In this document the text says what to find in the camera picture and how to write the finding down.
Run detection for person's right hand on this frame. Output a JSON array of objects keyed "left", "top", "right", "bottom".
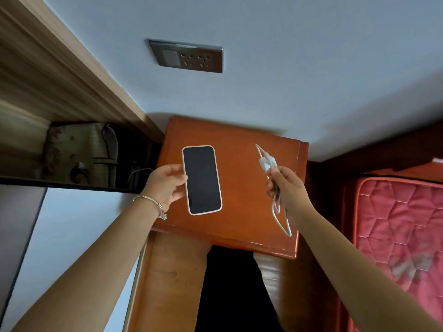
[{"left": 266, "top": 166, "right": 317, "bottom": 224}]

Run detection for khaki fabric bag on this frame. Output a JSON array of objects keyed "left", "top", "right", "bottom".
[{"left": 43, "top": 122, "right": 120, "bottom": 188}]

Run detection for person's left forearm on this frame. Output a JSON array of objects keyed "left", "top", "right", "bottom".
[{"left": 10, "top": 195, "right": 163, "bottom": 332}]

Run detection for black smartphone with white case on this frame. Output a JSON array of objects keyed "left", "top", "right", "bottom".
[{"left": 182, "top": 145, "right": 223, "bottom": 216}]

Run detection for dark wooden bed frame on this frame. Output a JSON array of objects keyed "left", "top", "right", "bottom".
[{"left": 307, "top": 121, "right": 443, "bottom": 185}]

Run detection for silver bracelet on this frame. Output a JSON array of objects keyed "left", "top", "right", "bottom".
[{"left": 132, "top": 195, "right": 168, "bottom": 220}]

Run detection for brown wooden nightstand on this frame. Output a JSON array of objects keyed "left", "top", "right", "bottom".
[{"left": 152, "top": 116, "right": 309, "bottom": 259}]

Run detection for person's right forearm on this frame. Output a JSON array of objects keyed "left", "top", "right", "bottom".
[{"left": 292, "top": 205, "right": 443, "bottom": 332}]

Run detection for red quilted mattress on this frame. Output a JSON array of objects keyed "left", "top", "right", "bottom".
[{"left": 346, "top": 176, "right": 443, "bottom": 332}]

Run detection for white cabinet door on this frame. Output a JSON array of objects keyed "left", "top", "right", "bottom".
[{"left": 0, "top": 186, "right": 140, "bottom": 332}]

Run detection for grey wall socket panel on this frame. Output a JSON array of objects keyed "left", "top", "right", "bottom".
[{"left": 149, "top": 39, "right": 224, "bottom": 74}]

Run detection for wooden wardrobe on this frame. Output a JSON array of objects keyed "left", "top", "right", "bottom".
[{"left": 0, "top": 0, "right": 165, "bottom": 194}]

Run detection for white charging cable with plug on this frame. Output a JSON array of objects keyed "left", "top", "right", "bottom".
[{"left": 255, "top": 144, "right": 293, "bottom": 237}]

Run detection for person's black trousers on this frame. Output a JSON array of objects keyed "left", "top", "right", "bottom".
[{"left": 195, "top": 245, "right": 285, "bottom": 332}]

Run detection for thin grey cable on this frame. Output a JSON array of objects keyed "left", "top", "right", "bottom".
[{"left": 127, "top": 167, "right": 153, "bottom": 186}]

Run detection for person's left hand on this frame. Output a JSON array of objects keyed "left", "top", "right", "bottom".
[{"left": 143, "top": 164, "right": 188, "bottom": 213}]

